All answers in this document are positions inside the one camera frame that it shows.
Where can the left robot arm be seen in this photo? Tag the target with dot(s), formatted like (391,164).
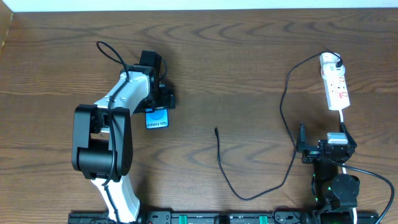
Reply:
(102,146)

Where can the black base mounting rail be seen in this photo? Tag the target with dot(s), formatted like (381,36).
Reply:
(284,217)

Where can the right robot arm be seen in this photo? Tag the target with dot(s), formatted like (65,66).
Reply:
(336,193)

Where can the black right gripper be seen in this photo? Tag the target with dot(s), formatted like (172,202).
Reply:
(313,149)

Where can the white power strip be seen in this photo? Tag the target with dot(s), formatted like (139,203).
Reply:
(335,88)

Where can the white USB charger adapter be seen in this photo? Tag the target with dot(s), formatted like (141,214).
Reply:
(332,70)

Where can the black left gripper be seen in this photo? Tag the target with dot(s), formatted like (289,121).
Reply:
(166,101)

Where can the blue Galaxy smartphone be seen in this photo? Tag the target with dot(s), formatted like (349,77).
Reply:
(157,119)

